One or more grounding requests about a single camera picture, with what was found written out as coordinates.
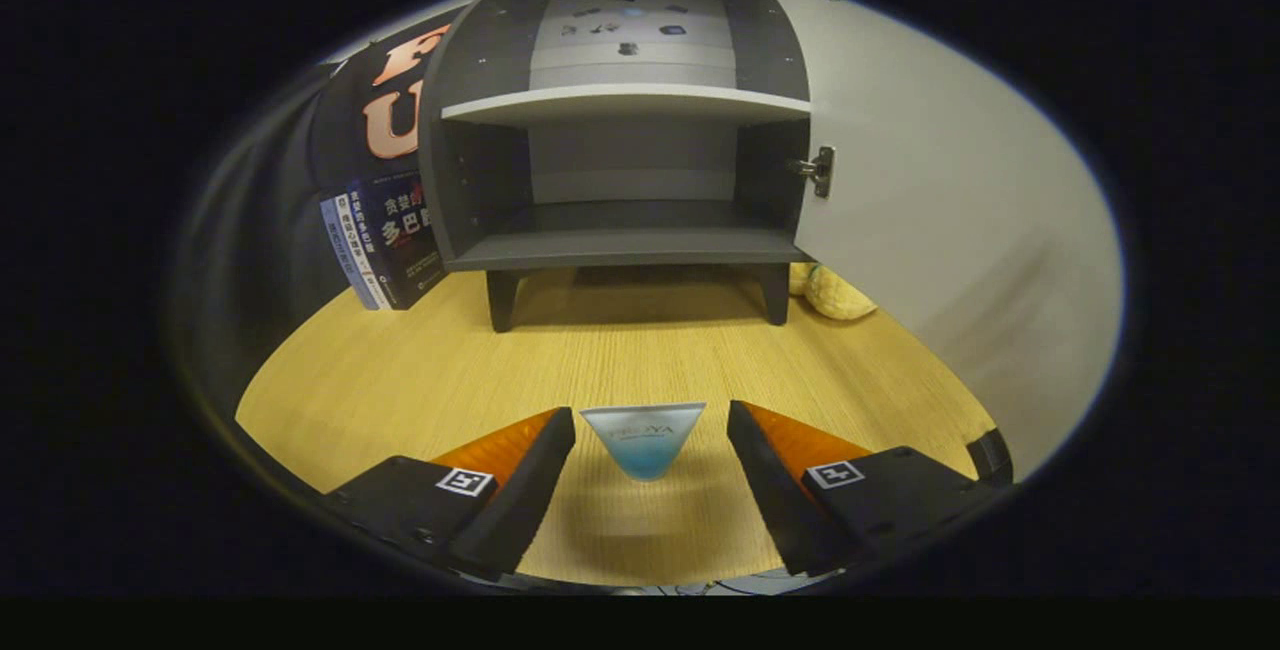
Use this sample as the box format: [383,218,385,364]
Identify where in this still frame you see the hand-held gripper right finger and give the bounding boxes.
[727,400,1003,579]

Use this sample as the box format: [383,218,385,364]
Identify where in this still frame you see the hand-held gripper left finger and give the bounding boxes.
[320,406,578,581]

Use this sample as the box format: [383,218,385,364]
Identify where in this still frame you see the blue and white tube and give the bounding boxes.
[579,402,708,482]

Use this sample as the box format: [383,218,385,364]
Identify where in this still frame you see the black door handle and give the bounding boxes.
[963,427,1014,487]

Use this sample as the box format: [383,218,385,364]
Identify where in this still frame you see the beige cabinet door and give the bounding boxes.
[765,0,1123,481]

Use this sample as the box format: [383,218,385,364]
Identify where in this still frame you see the yellow plush toy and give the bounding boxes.
[788,262,879,321]

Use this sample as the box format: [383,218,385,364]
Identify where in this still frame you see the dark grey cabinet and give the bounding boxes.
[418,0,813,333]

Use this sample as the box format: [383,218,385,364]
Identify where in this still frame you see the dark navy cover book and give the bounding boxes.
[355,170,448,311]

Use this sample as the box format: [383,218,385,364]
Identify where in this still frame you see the white spine book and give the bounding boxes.
[335,188,398,311]

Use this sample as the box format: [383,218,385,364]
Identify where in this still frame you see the light blue spine book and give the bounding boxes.
[319,192,383,312]

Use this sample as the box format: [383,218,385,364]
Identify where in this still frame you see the metal door hinge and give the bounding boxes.
[797,145,836,199]

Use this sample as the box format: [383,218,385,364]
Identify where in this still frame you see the black backdrop cloth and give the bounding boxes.
[175,5,456,411]

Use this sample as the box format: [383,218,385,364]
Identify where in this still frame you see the light grey cabinet shelf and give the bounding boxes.
[440,82,813,127]

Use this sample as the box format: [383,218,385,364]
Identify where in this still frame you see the black floor cables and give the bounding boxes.
[640,579,791,596]

